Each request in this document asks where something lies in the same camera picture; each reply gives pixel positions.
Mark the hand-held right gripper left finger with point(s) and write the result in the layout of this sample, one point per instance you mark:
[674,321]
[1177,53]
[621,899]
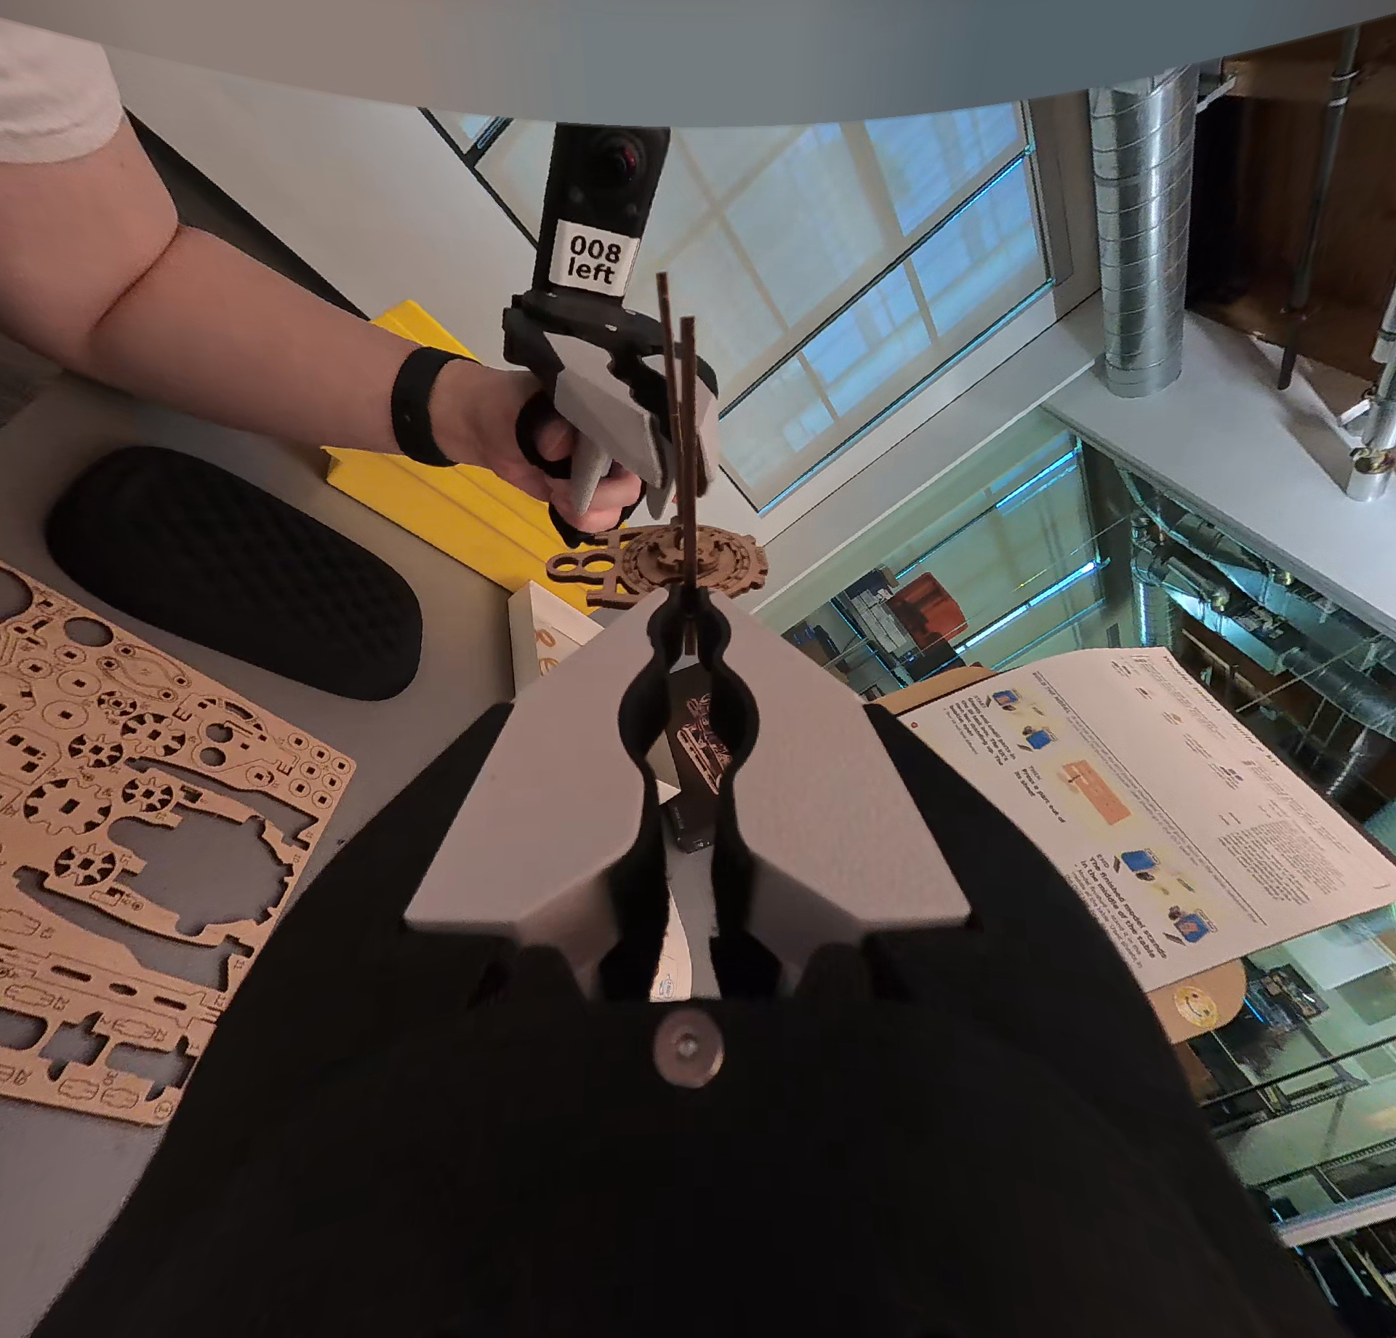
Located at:
[524,813]

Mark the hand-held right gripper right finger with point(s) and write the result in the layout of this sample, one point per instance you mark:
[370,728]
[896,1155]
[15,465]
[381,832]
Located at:
[841,824]

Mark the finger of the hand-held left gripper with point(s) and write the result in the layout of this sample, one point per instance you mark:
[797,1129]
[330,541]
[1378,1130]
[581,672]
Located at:
[605,410]
[710,431]

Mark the person's left forearm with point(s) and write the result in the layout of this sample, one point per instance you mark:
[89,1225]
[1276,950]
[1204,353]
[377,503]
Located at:
[220,302]

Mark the black model kit box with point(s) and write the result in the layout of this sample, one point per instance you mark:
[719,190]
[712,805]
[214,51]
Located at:
[693,748]

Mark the punched-out wooden parts sheet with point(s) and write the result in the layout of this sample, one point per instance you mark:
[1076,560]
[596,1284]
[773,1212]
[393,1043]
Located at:
[142,813]

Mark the person's left hand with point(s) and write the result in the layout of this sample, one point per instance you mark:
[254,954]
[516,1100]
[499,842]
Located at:
[486,422]

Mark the wooden gear assembly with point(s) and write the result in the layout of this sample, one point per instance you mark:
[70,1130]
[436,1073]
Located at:
[655,564]

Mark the white cardboard box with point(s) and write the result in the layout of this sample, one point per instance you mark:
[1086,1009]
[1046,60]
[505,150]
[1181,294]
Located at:
[552,638]

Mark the black wristband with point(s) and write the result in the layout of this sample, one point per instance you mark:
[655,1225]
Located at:
[421,404]

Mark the yellow plastic bin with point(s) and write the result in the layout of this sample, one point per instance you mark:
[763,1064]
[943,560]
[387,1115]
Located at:
[436,486]

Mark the printed instruction sheet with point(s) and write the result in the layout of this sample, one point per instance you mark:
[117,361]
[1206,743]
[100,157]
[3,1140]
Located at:
[1147,792]

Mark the black foam wrist rest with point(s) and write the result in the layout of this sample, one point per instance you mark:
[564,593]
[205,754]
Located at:
[229,574]

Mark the white shirt sleeve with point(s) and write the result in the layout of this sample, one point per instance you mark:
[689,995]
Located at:
[51,89]

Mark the dark metal pipe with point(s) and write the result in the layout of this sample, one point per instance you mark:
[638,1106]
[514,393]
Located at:
[1321,192]

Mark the silver metal pole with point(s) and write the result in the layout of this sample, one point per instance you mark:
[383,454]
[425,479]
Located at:
[1376,422]

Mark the window with white frame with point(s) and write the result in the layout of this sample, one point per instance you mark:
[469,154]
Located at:
[852,258]

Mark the silver ventilation duct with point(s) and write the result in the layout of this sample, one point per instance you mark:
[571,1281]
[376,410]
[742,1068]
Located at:
[1147,224]

